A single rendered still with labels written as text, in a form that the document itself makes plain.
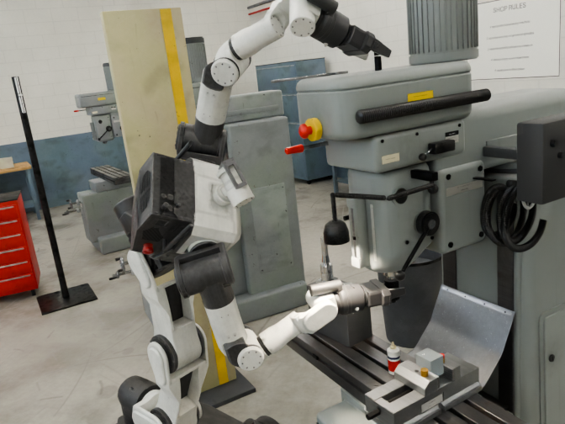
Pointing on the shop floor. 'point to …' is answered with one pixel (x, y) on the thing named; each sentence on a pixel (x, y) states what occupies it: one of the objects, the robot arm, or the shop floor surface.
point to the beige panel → (161, 135)
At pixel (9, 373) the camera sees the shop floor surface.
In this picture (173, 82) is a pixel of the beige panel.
